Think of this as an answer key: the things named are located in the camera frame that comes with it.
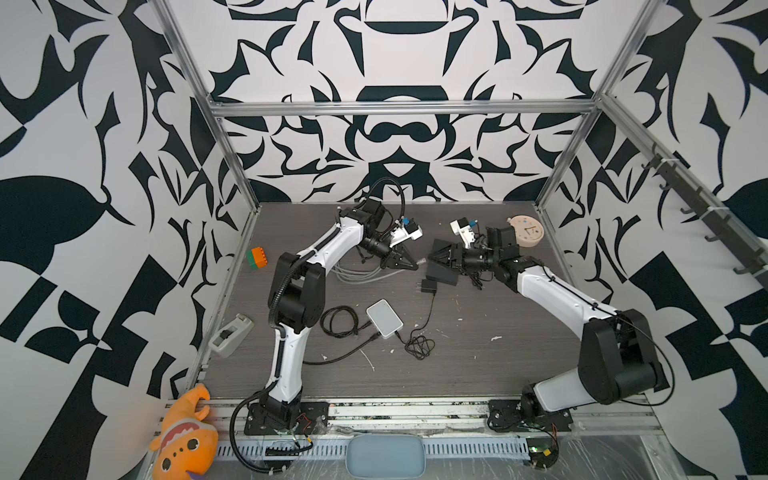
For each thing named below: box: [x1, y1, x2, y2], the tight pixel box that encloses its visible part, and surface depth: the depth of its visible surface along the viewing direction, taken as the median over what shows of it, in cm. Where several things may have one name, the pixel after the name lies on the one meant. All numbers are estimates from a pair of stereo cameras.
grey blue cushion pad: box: [346, 434, 427, 480], surface depth 69 cm
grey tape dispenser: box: [208, 313, 255, 358], surface depth 85 cm
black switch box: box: [425, 261, 459, 286], surface depth 101 cm
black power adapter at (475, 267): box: [462, 262, 488, 275], surface depth 75 cm
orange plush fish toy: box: [149, 383, 219, 480], surface depth 66 cm
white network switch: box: [365, 298, 404, 339], surface depth 91 cm
